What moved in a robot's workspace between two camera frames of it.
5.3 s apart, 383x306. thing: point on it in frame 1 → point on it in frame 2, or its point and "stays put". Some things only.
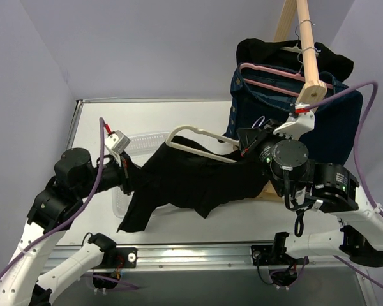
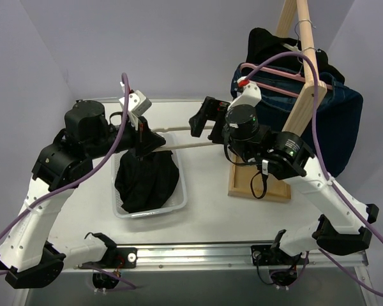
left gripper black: [127, 177] → [142, 138]
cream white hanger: [168, 142] → [166, 148]
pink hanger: [272, 71] stays put
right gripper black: [249, 140] → [217, 120]
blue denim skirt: [260, 95] stays put
